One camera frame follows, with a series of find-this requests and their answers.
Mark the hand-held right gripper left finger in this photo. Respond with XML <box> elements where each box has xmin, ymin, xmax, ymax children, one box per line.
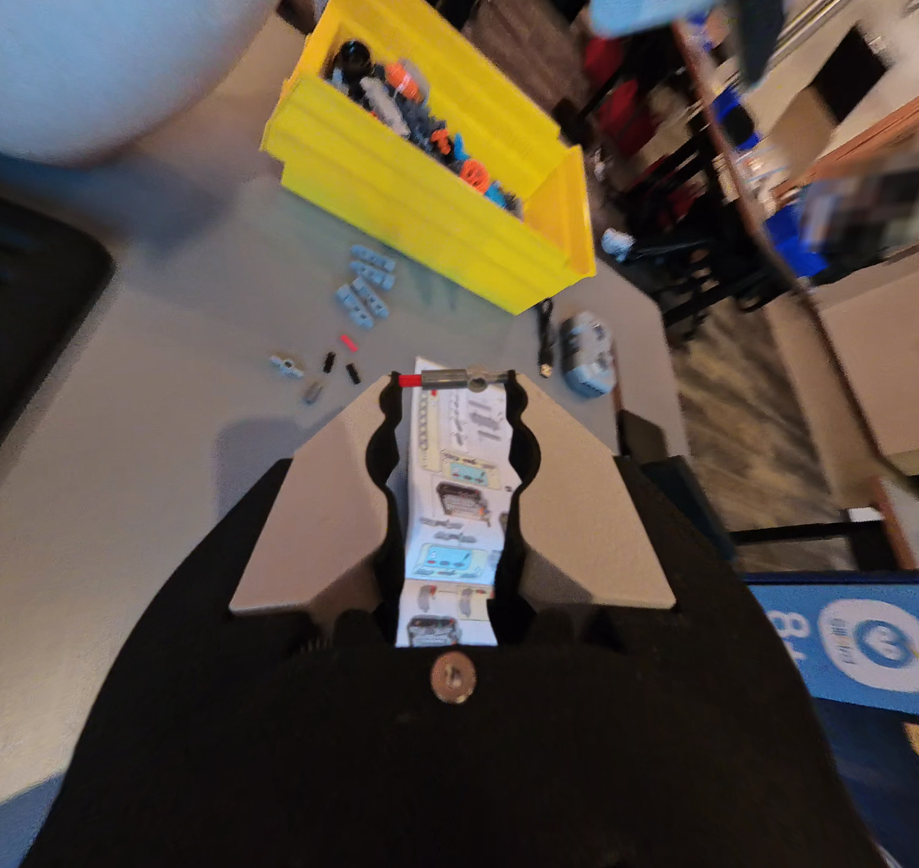
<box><xmin>228</xmin><ymin>371</ymin><xmax>406</xmax><ymax>643</ymax></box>

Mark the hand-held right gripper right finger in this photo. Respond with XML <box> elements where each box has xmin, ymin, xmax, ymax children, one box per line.
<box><xmin>490</xmin><ymin>371</ymin><xmax>679</xmax><ymax>645</ymax></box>

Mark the grey and red brick assembly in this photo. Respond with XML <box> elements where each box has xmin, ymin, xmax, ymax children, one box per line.
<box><xmin>397</xmin><ymin>367</ymin><xmax>516</xmax><ymax>391</ymax></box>

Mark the grey desk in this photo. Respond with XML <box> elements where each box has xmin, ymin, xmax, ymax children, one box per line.
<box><xmin>0</xmin><ymin>12</ymin><xmax>692</xmax><ymax>868</ymax></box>

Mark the blue storage bin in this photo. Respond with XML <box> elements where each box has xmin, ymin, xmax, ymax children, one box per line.
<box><xmin>711</xmin><ymin>85</ymin><xmax>762</xmax><ymax>151</ymax></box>
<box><xmin>764</xmin><ymin>207</ymin><xmax>827</xmax><ymax>280</ymax></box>

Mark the building instruction booklet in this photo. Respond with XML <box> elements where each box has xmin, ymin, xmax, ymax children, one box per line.
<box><xmin>395</xmin><ymin>357</ymin><xmax>521</xmax><ymax>648</ymax></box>

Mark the red container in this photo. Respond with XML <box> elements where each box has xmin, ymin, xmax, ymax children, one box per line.
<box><xmin>583</xmin><ymin>35</ymin><xmax>626</xmax><ymax>82</ymax></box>
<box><xmin>596</xmin><ymin>81</ymin><xmax>650</xmax><ymax>158</ymax></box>

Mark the grey motor block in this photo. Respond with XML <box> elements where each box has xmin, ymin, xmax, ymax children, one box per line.
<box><xmin>558</xmin><ymin>311</ymin><xmax>618</xmax><ymax>399</ymax></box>

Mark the blue printed box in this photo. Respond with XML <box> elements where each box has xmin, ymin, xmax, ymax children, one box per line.
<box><xmin>740</xmin><ymin>572</ymin><xmax>919</xmax><ymax>868</ymax></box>

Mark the beige cabinet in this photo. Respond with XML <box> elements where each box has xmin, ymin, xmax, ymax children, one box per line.
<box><xmin>764</xmin><ymin>250</ymin><xmax>919</xmax><ymax>477</ymax></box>

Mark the yellow plastic bin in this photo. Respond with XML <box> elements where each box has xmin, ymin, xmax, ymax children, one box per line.
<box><xmin>260</xmin><ymin>0</ymin><xmax>598</xmax><ymax>316</ymax></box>

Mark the pile of assorted building parts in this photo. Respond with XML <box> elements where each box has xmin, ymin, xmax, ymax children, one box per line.
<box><xmin>326</xmin><ymin>38</ymin><xmax>527</xmax><ymax>221</ymax></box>

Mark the black cable with plug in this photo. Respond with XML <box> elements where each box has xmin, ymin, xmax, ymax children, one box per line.
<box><xmin>535</xmin><ymin>298</ymin><xmax>558</xmax><ymax>379</ymax></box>

